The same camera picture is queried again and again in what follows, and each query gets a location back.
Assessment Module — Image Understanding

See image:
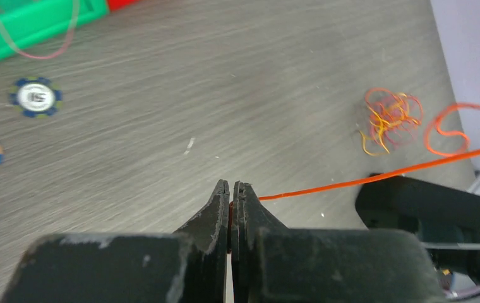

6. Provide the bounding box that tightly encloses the pink cable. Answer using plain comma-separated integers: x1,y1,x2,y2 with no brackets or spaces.
0,0,81,60

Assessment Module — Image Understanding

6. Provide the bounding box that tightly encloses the orange cable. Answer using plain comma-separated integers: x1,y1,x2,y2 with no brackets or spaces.
228,102,480,210

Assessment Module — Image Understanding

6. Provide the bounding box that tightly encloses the green plastic bin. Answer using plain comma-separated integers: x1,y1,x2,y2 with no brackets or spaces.
0,0,109,60

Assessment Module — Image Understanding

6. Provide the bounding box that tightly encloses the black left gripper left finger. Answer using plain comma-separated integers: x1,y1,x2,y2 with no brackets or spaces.
1,180,229,302

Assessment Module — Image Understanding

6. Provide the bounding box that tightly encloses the red plastic bin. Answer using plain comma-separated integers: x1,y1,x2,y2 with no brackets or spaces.
106,0,139,12

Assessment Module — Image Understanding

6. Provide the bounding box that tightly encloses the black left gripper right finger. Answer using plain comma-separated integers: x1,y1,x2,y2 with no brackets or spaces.
231,182,445,302

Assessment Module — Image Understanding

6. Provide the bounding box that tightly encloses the cable bundle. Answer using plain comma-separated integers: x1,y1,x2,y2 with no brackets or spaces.
357,87,425,157

